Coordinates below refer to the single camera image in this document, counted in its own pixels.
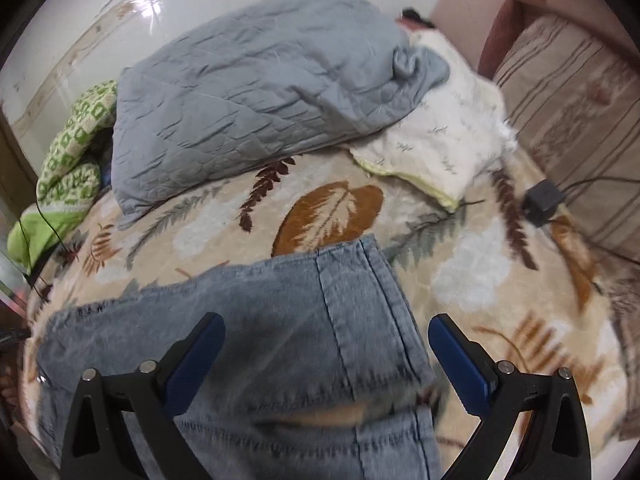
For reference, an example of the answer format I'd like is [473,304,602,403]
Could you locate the grey denim pants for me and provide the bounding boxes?
[35,236,440,479]

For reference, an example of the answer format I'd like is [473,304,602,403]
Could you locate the leaf print bed blanket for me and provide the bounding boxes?
[21,150,632,479]

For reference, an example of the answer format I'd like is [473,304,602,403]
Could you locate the black charger adapter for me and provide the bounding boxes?
[522,179,565,228]

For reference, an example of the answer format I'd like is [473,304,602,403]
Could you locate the green patterned quilt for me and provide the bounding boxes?
[6,79,117,270]

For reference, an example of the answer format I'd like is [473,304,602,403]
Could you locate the white cream pillow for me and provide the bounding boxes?
[347,29,518,211]

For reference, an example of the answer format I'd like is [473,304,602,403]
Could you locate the striped beige cushion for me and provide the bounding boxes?
[494,15,639,259]

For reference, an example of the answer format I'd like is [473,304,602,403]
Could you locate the grey quilted pillow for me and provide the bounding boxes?
[112,0,450,226]

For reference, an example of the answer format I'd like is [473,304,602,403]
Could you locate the pink red headboard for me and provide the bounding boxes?
[397,0,591,79]

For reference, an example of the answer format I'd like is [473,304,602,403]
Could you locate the black cable on quilt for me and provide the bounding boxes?
[14,179,68,306]

